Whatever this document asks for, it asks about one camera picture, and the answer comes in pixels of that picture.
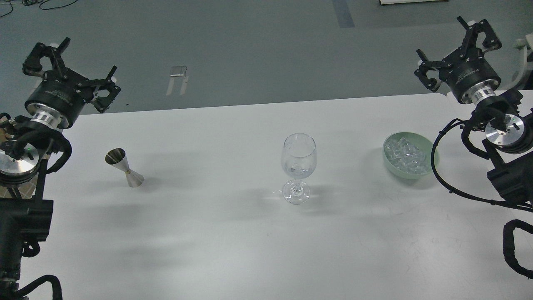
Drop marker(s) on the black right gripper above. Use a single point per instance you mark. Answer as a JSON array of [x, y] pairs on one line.
[[470, 77]]

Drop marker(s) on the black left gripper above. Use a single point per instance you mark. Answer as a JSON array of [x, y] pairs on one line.
[[58, 98]]

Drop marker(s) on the steel double jigger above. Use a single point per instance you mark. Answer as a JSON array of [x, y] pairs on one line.
[[117, 158]]

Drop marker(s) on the clear ice cubes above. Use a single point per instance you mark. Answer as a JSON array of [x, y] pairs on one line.
[[406, 156]]

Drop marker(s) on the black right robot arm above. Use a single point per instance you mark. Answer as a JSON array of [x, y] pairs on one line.
[[495, 130]]

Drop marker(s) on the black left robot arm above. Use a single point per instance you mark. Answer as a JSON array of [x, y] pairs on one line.
[[32, 148]]

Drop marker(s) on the clear wine glass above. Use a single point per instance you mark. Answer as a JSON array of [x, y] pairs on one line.
[[298, 160]]

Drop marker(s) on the white board on floor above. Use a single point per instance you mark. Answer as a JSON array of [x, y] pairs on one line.
[[405, 2]]

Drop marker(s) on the green bowl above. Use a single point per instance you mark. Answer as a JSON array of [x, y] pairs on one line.
[[424, 143]]

